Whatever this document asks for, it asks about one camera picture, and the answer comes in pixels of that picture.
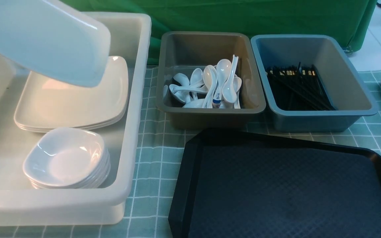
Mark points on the large white square plate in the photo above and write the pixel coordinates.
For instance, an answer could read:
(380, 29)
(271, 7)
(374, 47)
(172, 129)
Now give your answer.
(53, 39)

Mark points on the pile of white spoons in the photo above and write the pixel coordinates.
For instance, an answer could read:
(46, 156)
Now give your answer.
(212, 87)

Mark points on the brown plastic bin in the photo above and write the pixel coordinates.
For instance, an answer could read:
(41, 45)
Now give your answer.
(185, 51)

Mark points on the black serving tray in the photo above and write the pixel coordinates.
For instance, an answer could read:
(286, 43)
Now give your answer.
(234, 184)

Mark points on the green checkered tablecloth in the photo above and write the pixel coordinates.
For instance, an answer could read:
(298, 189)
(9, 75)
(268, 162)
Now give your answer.
(158, 157)

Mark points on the pile of black chopsticks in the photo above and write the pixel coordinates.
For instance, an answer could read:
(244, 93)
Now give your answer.
(299, 88)

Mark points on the stack of white bowls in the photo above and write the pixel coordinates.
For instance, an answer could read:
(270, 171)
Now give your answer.
(68, 158)

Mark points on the stack of white square plates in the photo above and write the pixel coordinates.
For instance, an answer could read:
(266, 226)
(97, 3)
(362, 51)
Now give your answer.
(46, 103)

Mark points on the blue-grey plastic bin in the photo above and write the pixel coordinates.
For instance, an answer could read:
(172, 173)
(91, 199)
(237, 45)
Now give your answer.
(347, 91)

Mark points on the green backdrop cloth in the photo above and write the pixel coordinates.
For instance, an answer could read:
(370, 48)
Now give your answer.
(344, 20)

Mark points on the large white plastic tub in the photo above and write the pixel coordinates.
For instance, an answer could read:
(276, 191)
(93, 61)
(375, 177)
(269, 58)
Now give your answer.
(23, 205)

